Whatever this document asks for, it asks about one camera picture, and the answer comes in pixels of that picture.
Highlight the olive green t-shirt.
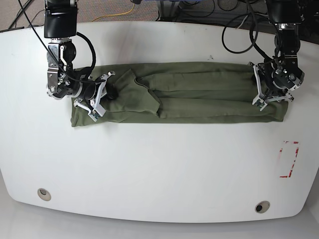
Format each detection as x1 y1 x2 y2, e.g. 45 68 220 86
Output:
70 61 289 128

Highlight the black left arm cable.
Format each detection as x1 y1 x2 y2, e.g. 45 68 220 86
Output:
221 0 277 65

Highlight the left table cable grommet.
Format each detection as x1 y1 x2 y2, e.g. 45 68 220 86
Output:
37 188 51 202

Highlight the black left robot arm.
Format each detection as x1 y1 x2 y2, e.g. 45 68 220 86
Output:
252 0 305 111

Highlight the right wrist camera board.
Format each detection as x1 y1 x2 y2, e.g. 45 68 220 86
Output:
89 111 101 122

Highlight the right table cable grommet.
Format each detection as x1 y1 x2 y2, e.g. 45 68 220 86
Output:
255 201 270 214

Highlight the table cable grommet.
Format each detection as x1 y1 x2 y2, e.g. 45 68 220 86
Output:
255 201 270 214
37 188 51 202

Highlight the red tape rectangle marking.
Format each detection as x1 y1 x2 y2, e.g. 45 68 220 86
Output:
277 141 300 178

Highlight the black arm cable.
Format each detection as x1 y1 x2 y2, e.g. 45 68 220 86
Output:
221 0 277 65
17 0 97 83

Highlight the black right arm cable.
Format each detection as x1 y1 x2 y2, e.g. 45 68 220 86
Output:
17 0 97 83

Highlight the yellow cable on floor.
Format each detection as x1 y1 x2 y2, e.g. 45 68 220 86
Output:
92 2 137 23

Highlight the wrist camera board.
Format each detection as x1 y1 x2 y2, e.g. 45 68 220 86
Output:
252 98 268 111
89 111 101 122

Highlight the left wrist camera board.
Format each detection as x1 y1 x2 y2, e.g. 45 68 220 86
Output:
252 98 268 111

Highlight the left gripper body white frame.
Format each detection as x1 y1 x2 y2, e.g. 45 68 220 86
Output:
253 65 294 104

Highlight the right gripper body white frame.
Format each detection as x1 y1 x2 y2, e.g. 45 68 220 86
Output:
73 71 115 117

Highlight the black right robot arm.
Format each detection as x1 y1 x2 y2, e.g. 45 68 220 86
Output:
44 0 118 121

